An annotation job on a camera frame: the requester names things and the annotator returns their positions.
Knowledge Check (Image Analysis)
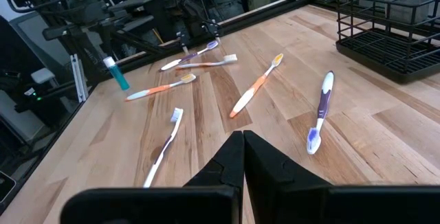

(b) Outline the silver aluminium bracket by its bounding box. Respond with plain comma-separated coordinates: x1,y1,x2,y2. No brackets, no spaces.
69,53,90,103

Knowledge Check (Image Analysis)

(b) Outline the black flat device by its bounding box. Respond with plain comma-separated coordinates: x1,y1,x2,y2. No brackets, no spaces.
0,170,18,203

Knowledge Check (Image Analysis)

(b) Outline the black wire toothbrush caddy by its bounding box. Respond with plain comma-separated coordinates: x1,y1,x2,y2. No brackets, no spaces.
335,0,440,85

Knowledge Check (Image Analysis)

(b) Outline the purple and white toothbrush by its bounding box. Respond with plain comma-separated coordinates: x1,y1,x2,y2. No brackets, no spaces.
306,70,336,155
142,107,184,188
159,40,220,72

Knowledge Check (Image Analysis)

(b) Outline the grey caddy insert cup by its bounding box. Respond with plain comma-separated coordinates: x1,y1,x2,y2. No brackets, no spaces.
383,0,432,25

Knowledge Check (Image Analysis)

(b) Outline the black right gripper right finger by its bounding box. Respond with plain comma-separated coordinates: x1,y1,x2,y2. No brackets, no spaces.
243,129,440,224

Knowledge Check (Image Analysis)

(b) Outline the black clamp silver tip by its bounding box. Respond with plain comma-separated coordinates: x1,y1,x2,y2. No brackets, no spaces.
176,30,190,55
201,19,223,45

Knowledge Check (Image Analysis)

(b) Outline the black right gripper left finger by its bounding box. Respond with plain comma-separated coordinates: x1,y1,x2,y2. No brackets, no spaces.
60,130,245,224

